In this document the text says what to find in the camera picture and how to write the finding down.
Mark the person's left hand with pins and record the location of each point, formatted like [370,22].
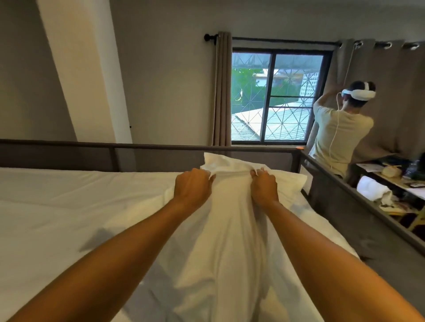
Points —
[192,187]

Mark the person's right hand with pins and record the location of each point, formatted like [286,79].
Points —
[264,189]

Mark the person's left fingers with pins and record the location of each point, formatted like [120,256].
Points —
[207,172]

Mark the person's right fingers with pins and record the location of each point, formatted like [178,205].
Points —
[260,171]

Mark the white pillowcase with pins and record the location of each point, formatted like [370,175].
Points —
[229,239]

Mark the person's right forearm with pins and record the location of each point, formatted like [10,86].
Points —
[332,265]

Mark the person's left forearm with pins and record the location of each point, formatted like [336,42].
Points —
[99,265]

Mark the white pillow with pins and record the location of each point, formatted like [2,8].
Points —
[292,180]

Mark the black framed window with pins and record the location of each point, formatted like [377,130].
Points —
[275,96]

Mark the narrow brown curtain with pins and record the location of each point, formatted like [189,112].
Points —
[222,89]

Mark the white papers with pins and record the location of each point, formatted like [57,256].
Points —
[368,167]

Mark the folded white towel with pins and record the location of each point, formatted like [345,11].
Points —
[372,187]

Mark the white headset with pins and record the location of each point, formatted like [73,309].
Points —
[360,93]

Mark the black curtain rod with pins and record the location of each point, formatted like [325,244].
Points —
[282,40]

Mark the wooden desk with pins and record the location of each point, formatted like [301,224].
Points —
[395,185]

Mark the white bed sheet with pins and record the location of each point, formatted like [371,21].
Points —
[66,215]

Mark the wide brown curtain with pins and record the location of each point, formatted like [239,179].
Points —
[391,99]

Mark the black bag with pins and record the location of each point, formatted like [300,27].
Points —
[413,167]

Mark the dark metal bed frame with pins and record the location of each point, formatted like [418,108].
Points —
[348,195]

